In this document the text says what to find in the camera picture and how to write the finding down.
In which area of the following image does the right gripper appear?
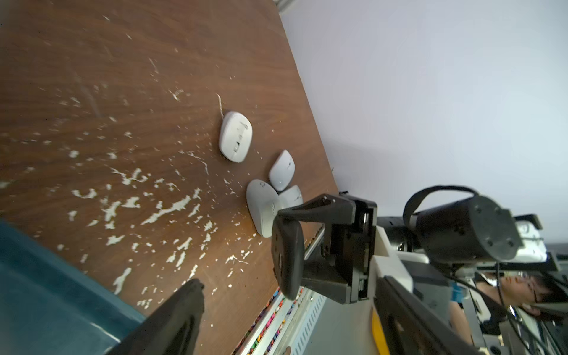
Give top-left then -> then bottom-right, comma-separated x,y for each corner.
277,193 -> 416,307

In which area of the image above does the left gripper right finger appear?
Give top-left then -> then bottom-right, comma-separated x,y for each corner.
371,277 -> 480,354

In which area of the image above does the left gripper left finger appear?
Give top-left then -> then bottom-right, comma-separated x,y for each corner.
109,279 -> 205,354

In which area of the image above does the black computer mouse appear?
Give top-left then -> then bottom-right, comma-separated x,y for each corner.
271,215 -> 305,300

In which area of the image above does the light grey mouse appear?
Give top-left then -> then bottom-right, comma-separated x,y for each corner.
246,179 -> 282,238

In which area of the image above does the white mouse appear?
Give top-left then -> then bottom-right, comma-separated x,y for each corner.
269,149 -> 295,192
219,111 -> 253,163

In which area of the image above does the teal storage tray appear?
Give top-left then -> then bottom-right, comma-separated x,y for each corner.
1,222 -> 145,354

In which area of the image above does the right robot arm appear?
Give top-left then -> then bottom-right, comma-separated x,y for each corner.
272,186 -> 551,304

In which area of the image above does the silver mouse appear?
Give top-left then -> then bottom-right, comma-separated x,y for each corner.
279,185 -> 304,209

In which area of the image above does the person in background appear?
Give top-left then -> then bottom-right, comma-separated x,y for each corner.
473,273 -> 567,336

